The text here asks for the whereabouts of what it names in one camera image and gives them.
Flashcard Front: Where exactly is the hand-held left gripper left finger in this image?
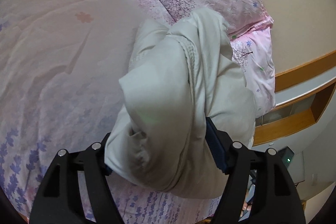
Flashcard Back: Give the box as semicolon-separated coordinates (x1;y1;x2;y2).
29;132;124;224

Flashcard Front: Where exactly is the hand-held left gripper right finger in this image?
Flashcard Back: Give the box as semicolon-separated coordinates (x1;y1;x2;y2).
205;117;306;224

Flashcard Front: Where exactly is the white puffer jacket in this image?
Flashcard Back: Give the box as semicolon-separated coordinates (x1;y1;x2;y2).
104;7;256;199

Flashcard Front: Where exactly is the grey device with green light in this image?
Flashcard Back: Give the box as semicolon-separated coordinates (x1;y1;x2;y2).
280;147;305;185

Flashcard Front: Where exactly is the bed with pink floral sheet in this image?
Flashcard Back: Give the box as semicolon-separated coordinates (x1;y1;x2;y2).
0;0;276;224

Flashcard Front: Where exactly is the wooden headboard shelf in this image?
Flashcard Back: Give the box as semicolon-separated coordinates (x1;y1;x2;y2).
253;49;336;147

